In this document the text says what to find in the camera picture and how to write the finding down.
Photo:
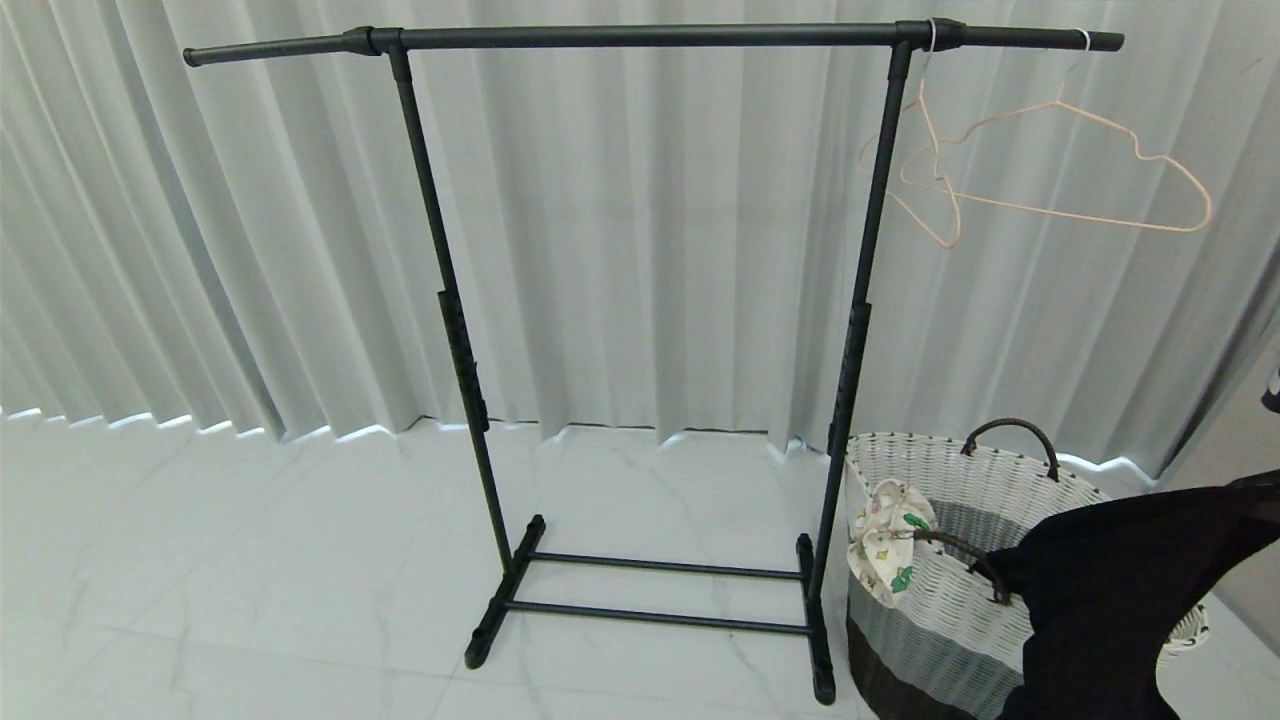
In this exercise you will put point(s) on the white curtain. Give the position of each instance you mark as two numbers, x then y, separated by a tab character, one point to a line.
650	250

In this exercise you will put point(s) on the pink clothes hanger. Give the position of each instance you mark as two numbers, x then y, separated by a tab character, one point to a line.
1090	214
945	200

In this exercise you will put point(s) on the black garment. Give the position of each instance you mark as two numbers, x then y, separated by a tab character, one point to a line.
1100	600

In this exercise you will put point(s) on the white laundry basket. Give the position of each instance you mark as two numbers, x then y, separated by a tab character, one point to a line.
930	470

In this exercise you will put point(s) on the cream printed garment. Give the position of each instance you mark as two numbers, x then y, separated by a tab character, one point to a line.
885	540

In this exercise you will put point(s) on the black clothes rack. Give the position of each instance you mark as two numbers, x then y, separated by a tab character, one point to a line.
650	37

